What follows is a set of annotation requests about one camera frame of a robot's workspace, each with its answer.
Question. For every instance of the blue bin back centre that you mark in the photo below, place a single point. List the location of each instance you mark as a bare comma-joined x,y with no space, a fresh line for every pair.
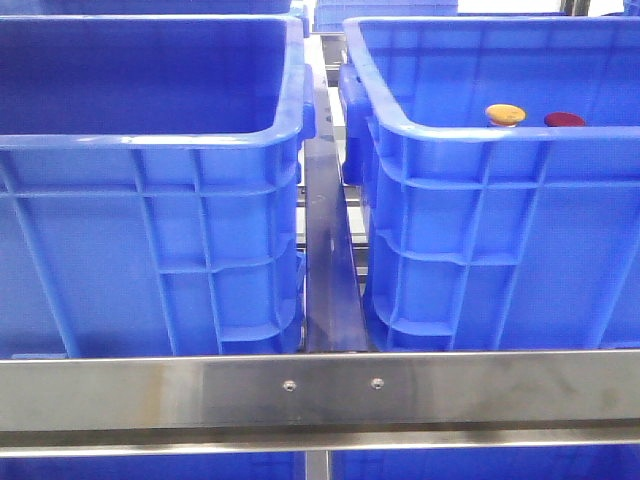
329,15

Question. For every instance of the blue plastic bin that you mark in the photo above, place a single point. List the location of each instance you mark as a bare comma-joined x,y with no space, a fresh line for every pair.
493,238
149,175

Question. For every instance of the steel front shelf rail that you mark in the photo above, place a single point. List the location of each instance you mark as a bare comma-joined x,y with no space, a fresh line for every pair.
193,405

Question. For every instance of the blue bin lower left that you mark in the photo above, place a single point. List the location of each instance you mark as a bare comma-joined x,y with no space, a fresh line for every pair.
203,466

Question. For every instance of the red push button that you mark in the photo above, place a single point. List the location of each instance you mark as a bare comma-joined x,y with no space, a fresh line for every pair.
564,119

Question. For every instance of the blue plastic bin right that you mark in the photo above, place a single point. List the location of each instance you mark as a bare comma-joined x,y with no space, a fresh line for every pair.
493,238

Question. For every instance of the blue bin lower right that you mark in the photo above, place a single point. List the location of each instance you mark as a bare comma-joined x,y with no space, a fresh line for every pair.
552,462

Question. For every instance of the blue bin back left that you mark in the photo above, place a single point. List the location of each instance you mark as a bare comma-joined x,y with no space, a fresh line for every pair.
296,9

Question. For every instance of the yellow push button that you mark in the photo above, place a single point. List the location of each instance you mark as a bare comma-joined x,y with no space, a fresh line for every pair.
505,115

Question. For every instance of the steel centre divider bar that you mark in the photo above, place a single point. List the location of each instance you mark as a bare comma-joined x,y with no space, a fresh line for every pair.
335,322

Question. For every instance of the blue plastic bin left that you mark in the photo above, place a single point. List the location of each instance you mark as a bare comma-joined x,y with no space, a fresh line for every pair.
149,175

